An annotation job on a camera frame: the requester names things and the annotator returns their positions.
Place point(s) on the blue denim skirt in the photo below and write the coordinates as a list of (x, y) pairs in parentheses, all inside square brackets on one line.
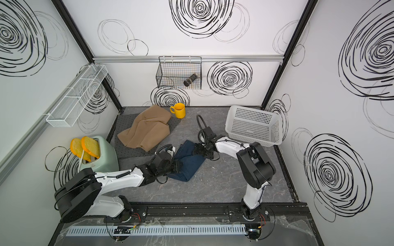
[(190, 162)]

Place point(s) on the black wire wall basket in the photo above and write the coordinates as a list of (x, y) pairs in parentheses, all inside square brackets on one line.
[(173, 70)]

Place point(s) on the toast slice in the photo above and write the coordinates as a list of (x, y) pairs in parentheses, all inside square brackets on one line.
[(91, 146), (77, 149)]

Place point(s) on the dark cylindrical bottle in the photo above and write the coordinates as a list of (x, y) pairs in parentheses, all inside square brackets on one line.
[(190, 81)]

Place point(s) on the dark perforated mat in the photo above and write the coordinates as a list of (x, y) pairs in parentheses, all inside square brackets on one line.
[(124, 122)]

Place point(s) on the tan brown skirt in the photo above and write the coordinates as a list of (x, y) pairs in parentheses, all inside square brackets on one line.
[(148, 129)]

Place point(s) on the white slotted cable duct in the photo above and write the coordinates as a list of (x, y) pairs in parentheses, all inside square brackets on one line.
[(157, 230)]

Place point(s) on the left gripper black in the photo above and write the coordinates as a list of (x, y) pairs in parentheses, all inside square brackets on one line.
[(175, 163)]

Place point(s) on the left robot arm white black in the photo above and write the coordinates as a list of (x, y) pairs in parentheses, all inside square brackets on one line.
[(85, 193)]

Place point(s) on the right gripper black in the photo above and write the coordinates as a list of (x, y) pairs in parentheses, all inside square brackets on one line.
[(198, 150)]

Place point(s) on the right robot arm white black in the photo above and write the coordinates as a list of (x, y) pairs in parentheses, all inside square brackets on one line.
[(257, 168)]

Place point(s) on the white wire wall shelf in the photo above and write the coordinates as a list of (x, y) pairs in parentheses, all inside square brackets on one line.
[(85, 94)]

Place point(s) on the white perforated plastic basket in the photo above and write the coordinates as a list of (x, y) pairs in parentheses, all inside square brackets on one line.
[(254, 125)]

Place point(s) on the left toast slice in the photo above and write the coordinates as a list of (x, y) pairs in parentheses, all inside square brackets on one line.
[(77, 149)]

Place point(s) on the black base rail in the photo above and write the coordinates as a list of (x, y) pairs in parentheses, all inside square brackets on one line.
[(141, 212)]

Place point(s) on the yellow mug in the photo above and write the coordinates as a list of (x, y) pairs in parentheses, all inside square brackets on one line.
[(178, 110)]

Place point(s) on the right toast slice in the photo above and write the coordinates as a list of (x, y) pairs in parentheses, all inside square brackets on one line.
[(91, 146)]

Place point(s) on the mint green toaster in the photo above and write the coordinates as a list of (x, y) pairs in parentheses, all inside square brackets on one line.
[(108, 161)]

